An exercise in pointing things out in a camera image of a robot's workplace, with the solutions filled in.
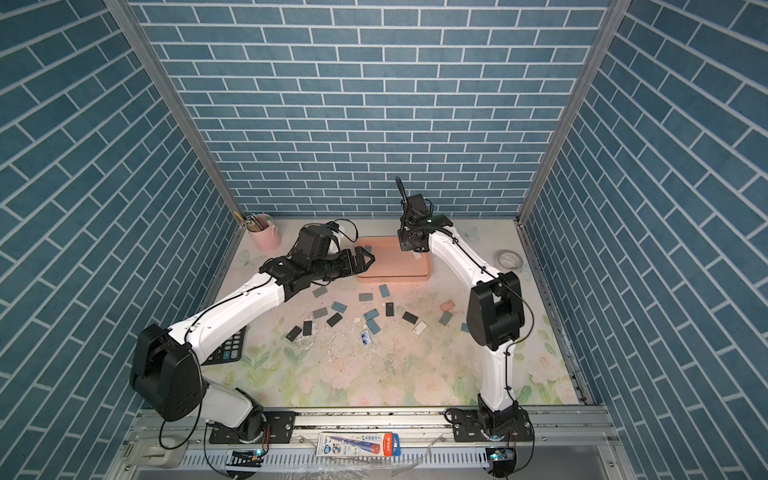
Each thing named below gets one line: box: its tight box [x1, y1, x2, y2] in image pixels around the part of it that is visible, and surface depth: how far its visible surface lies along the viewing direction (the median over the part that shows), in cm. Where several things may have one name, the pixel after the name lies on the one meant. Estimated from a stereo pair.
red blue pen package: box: [316, 432, 401, 457], surface depth 72 cm
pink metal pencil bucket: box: [247, 213, 282, 253], surface depth 107 cm
